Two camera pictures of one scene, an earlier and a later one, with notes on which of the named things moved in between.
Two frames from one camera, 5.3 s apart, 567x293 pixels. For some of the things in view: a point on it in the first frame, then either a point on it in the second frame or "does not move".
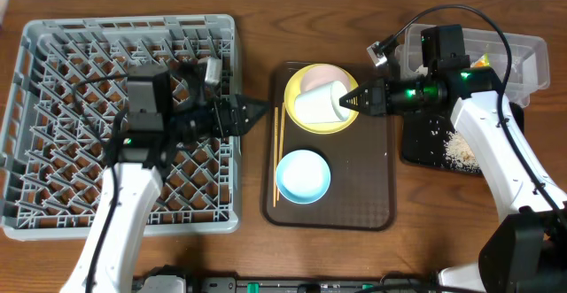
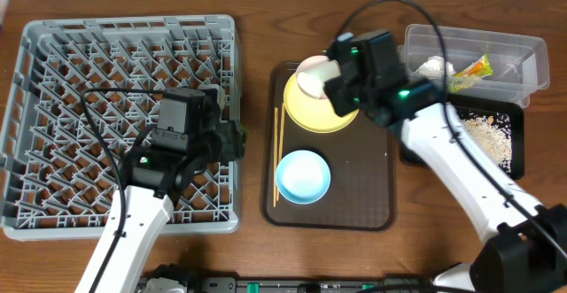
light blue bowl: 303,176 does not move
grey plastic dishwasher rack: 69,82 does not move
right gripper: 378,95 → 335,91
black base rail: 186,283 does not move
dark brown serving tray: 361,157 does not move
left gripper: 226,116 → 233,140
